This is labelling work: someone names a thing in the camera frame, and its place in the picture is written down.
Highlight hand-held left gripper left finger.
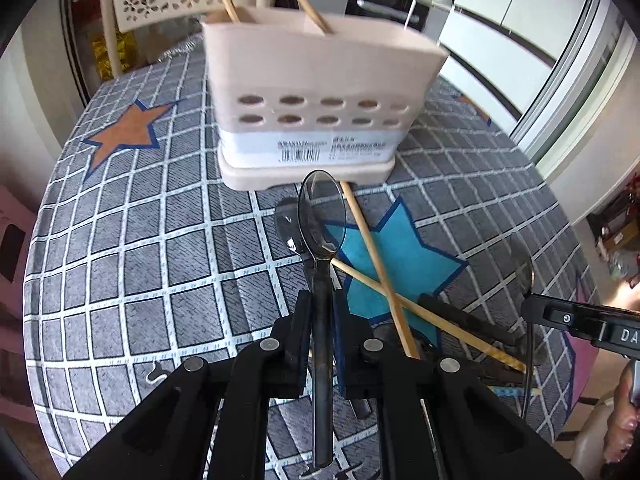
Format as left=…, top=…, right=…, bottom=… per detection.
left=62, top=289, right=313, bottom=480

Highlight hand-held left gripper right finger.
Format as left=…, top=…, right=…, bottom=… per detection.
left=332, top=290, right=583, bottom=480

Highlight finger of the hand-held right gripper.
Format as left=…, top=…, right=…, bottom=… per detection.
left=465, top=354, right=527, bottom=387
left=419, top=294, right=531, bottom=347

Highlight dark transparent spoon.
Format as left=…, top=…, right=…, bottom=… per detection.
left=297, top=170, right=347, bottom=470
left=511, top=255, right=538, bottom=418

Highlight beige utensil holder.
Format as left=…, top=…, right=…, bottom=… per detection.
left=200, top=6, right=450, bottom=192

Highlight person's right hand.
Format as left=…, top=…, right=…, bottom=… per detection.
left=602, top=365, right=640, bottom=467

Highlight colourful packaged goods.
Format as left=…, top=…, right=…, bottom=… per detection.
left=589, top=174, right=640, bottom=288

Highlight grey checked star tablecloth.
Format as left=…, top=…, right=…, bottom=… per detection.
left=27, top=35, right=601, bottom=480

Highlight white refrigerator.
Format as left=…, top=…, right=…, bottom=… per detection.
left=440, top=0, right=608, bottom=126

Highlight black built-in oven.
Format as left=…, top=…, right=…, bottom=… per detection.
left=345, top=0, right=431, bottom=27

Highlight gold foil bag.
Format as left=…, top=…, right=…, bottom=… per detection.
left=89, top=30, right=137, bottom=81

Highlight sliding door frame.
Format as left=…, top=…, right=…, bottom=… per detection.
left=510, top=25, right=640, bottom=181

